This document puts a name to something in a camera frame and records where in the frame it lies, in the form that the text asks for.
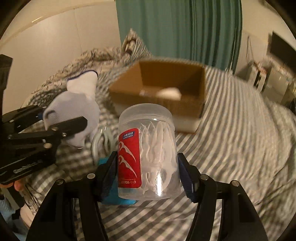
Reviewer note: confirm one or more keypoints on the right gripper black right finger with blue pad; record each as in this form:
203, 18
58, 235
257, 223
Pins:
239, 219

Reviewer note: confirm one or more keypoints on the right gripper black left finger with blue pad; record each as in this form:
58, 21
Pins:
55, 217

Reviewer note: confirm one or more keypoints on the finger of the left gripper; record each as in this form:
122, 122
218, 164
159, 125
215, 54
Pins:
55, 132
20, 119

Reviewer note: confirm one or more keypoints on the white grey sock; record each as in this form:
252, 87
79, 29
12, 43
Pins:
78, 100

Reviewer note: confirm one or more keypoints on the clear floss pick jar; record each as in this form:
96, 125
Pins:
147, 154

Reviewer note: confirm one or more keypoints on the person's left hand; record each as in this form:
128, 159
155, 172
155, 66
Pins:
18, 185

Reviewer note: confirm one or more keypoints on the branch patterned duvet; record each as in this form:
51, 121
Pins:
99, 60

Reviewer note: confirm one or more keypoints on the grey checked bed cover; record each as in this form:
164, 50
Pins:
241, 136

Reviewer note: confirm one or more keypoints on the grey checked pillow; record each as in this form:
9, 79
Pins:
134, 48

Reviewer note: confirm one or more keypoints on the brown cardboard box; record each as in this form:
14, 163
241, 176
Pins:
176, 85

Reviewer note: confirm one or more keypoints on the grey mini fridge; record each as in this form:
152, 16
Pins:
276, 86

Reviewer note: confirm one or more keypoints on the white suitcase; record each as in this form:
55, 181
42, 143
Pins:
256, 76

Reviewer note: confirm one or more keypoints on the green curtain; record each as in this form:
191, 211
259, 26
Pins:
205, 31

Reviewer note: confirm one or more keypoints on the black wall television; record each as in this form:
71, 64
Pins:
283, 51

